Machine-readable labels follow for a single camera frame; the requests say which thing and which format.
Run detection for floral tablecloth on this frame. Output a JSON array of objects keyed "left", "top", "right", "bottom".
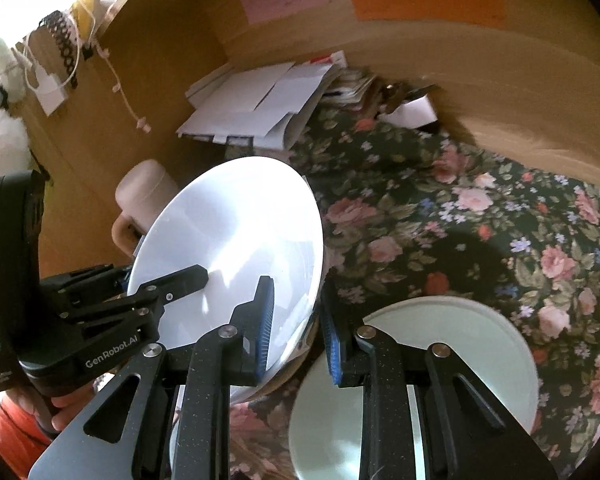
[{"left": 225, "top": 105, "right": 600, "bottom": 480}]

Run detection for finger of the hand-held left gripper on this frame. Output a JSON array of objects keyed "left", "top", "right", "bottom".
[
  {"left": 55, "top": 265, "right": 132, "bottom": 307},
  {"left": 60, "top": 265, "right": 209, "bottom": 329}
]

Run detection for white charger plug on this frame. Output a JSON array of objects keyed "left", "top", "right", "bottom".
[{"left": 32, "top": 72, "right": 71, "bottom": 117}]

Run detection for yellow headband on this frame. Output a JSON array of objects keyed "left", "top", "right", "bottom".
[{"left": 75, "top": 0, "right": 102, "bottom": 41}]

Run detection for white cable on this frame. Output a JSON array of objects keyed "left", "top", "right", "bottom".
[{"left": 10, "top": 0, "right": 152, "bottom": 134}]

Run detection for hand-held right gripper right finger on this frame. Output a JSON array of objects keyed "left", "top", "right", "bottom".
[{"left": 319, "top": 282, "right": 558, "bottom": 480}]

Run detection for white bowl with black dots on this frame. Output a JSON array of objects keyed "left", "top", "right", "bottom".
[{"left": 126, "top": 156, "right": 326, "bottom": 406}]

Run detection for mint green plate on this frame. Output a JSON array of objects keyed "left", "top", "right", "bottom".
[{"left": 287, "top": 296, "right": 539, "bottom": 480}]

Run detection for stack of white papers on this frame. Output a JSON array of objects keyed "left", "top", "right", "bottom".
[{"left": 176, "top": 51, "right": 348, "bottom": 152}]

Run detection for person's left hand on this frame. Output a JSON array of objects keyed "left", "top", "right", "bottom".
[{"left": 0, "top": 385, "right": 97, "bottom": 434}]

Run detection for small white cardboard box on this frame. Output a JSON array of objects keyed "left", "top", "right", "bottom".
[{"left": 380, "top": 82, "right": 439, "bottom": 131}]

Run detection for white fluffy earmuffs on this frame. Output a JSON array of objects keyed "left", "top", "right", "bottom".
[{"left": 0, "top": 39, "right": 32, "bottom": 177}]

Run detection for black lace headband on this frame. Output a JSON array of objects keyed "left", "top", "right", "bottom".
[{"left": 40, "top": 10, "right": 82, "bottom": 92}]

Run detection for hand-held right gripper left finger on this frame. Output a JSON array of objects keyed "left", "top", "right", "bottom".
[{"left": 27, "top": 276, "right": 276, "bottom": 480}]

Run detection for stack of colourful cards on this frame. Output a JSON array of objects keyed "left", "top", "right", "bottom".
[{"left": 325, "top": 67, "right": 381, "bottom": 111}]

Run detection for cream stool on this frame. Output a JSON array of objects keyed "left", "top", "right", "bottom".
[{"left": 111, "top": 159, "right": 181, "bottom": 261}]

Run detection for orange sticky note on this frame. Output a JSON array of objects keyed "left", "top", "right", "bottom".
[{"left": 346, "top": 0, "right": 508, "bottom": 28}]

